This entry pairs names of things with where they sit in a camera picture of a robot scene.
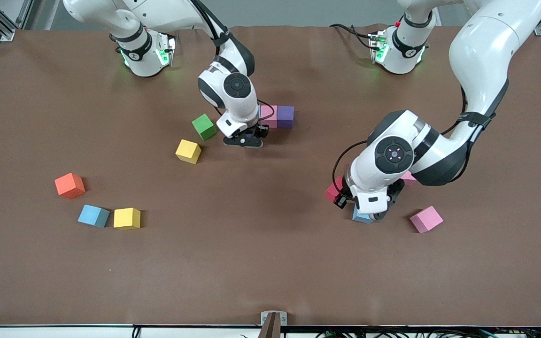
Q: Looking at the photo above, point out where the grey metal bracket with post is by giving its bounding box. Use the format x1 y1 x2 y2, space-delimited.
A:
259 311 288 338

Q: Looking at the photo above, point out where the brown table mat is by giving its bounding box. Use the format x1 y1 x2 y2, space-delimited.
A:
0 24 541 327

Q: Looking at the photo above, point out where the black left base cable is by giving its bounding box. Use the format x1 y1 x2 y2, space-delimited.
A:
329 23 377 51

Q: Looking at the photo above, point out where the yellow foam cube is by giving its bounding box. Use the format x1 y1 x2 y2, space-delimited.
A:
175 139 202 165
114 207 141 230

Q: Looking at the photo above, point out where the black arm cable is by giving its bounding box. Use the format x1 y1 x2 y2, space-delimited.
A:
332 87 492 188
191 0 276 123

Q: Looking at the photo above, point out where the green foam cube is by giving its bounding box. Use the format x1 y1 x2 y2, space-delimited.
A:
192 114 217 141

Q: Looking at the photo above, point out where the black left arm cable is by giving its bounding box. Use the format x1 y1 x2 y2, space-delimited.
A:
332 87 492 188

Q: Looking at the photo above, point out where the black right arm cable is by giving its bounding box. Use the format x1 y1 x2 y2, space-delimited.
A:
191 0 276 123

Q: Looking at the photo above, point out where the blue foam cube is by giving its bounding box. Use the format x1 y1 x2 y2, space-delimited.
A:
352 207 375 224
77 204 110 228

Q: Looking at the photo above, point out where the orange foam cube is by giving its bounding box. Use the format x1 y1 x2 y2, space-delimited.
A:
54 172 86 200

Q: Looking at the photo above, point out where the red foam cube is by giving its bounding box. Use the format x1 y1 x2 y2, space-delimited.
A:
325 176 345 202

